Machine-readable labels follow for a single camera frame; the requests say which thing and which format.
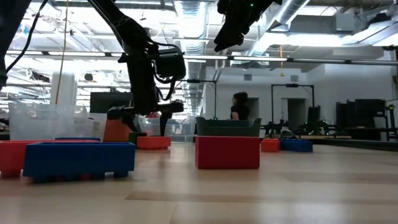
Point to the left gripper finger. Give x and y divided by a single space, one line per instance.
165 124
130 124

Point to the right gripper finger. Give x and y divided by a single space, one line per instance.
238 32
224 32

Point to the orange toy brick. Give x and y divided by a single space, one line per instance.
11 158
154 143
270 145

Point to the blue toy brick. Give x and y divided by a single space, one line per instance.
79 161
297 145

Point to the red toy brick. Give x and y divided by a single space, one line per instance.
227 152

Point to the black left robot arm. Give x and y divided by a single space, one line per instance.
122 26

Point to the black background robot arm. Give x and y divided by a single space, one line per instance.
273 127

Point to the orange plastic bin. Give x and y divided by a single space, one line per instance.
116 130

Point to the clear plastic bin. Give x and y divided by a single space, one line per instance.
180 130
40 121

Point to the black monitor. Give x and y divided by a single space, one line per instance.
109 102

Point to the white box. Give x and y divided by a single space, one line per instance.
98 124

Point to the teal plastic bin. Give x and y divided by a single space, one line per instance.
228 129

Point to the white pillar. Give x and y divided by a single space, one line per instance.
69 90

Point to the person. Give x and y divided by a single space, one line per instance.
239 107

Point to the black cabinets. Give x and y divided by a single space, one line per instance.
360 113

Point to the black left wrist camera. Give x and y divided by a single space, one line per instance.
171 63

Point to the silver ceiling duct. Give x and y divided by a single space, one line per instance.
191 21
292 11

